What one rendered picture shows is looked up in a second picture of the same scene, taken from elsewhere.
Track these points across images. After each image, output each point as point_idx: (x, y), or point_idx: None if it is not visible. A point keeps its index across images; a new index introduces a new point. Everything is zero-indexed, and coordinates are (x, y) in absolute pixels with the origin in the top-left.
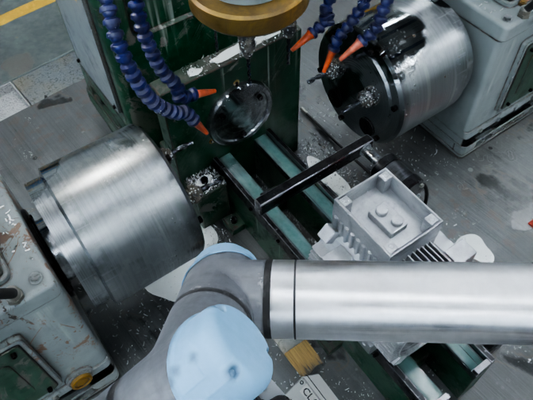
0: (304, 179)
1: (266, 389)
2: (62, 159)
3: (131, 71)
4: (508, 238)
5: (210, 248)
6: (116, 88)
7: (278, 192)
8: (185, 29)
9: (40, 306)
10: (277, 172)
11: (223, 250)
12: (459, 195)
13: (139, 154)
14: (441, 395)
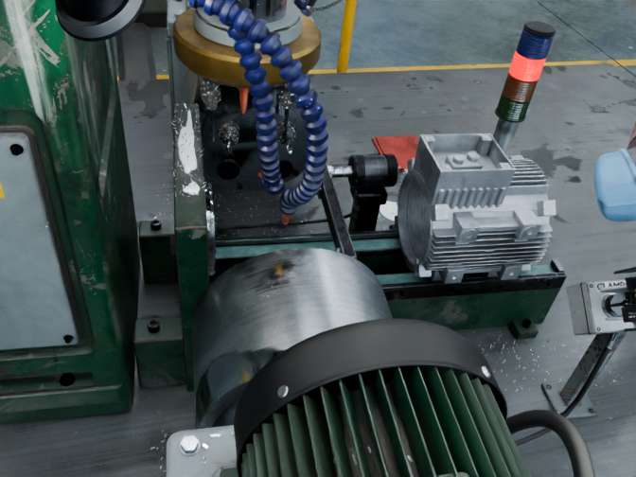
0: (343, 216)
1: (625, 285)
2: (249, 347)
3: (327, 134)
4: (396, 188)
5: (608, 166)
6: (93, 292)
7: (347, 238)
8: (111, 167)
9: None
10: None
11: (626, 150)
12: (339, 190)
13: (311, 262)
14: (554, 263)
